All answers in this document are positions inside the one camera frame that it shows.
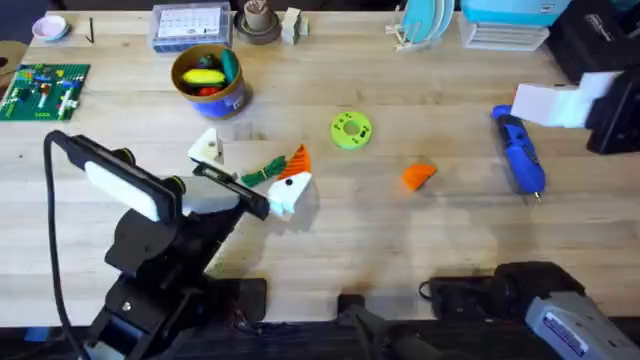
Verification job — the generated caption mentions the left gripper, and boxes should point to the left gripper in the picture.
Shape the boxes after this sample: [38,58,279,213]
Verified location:
[104,127,314,287]

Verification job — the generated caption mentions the blue electric screwdriver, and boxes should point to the blue electric screwdriver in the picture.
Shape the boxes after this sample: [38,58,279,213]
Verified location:
[490,103,548,204]

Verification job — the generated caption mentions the brown tub with toys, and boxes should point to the brown tub with toys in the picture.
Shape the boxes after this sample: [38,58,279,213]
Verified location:
[170,43,247,121]

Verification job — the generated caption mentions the green disc with holes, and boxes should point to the green disc with holes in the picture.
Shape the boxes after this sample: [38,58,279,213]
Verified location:
[329,110,374,151]

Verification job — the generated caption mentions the black wrist plate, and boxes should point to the black wrist plate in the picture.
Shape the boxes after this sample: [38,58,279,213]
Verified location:
[63,131,187,224]

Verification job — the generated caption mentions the white blocks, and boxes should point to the white blocks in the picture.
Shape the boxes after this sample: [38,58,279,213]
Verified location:
[280,6,311,47]

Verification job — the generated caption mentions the clear plastic box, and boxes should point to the clear plastic box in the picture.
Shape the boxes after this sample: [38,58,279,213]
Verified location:
[148,1,234,54]

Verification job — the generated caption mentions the orange ribbed wedge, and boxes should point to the orange ribbed wedge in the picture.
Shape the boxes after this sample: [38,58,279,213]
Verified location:
[401,163,439,193]

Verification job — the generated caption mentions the white peg rack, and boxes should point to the white peg rack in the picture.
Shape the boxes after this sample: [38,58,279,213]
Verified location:
[384,18,444,54]

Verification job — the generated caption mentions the green board with blocks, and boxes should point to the green board with blocks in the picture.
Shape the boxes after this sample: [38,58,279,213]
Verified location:
[0,63,92,123]

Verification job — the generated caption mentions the teal plate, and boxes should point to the teal plate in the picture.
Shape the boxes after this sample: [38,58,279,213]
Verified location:
[401,0,457,44]

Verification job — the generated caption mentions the pink bowl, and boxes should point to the pink bowl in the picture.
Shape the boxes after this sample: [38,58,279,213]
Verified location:
[31,14,71,43]

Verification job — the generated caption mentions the white ribbed box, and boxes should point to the white ribbed box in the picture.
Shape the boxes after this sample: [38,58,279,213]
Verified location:
[456,13,552,53]

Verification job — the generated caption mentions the teal box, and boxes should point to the teal box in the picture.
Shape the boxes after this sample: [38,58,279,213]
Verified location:
[458,0,572,28]

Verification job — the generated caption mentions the black box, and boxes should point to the black box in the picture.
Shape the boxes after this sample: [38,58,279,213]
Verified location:
[544,0,640,85]

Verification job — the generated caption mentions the black rail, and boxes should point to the black rail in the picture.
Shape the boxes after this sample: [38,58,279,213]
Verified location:
[0,319,640,360]

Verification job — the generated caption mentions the black cable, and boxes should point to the black cable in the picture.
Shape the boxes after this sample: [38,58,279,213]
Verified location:
[43,129,81,360]

